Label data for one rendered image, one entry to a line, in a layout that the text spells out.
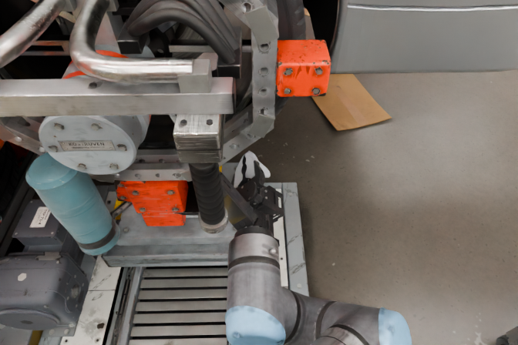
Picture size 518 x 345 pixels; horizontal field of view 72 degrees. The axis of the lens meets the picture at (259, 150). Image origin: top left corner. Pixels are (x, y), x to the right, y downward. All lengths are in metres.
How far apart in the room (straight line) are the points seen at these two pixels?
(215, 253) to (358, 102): 1.13
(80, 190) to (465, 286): 1.24
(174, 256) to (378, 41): 0.84
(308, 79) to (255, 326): 0.39
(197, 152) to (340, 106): 1.52
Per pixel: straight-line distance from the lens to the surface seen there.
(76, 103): 0.43
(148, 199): 0.88
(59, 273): 1.01
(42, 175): 0.71
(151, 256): 1.22
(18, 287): 1.03
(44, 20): 0.53
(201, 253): 1.18
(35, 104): 0.46
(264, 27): 0.56
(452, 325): 1.41
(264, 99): 0.64
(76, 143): 0.56
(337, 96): 1.95
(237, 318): 0.59
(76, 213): 0.76
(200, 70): 0.38
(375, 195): 1.56
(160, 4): 0.43
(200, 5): 0.44
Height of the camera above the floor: 1.22
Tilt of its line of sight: 48 degrees down
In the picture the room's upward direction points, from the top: straight up
